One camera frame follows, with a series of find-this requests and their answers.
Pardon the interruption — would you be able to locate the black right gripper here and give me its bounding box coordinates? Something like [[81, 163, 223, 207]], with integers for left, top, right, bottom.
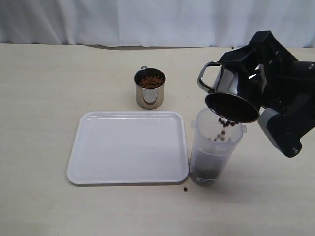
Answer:
[[219, 31, 315, 158]]

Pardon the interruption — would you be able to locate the clear plastic tall container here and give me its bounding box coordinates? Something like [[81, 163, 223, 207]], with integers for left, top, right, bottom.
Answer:
[[189, 108, 247, 186]]

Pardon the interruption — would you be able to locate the steel cup with pellets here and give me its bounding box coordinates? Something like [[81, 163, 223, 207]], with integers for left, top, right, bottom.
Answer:
[[134, 66, 166, 110]]

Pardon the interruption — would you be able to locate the white curtain backdrop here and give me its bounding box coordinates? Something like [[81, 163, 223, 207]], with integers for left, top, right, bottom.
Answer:
[[0, 0, 315, 48]]

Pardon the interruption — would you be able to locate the white plastic tray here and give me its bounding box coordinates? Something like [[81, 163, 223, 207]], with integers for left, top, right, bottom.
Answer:
[[66, 111, 189, 186]]

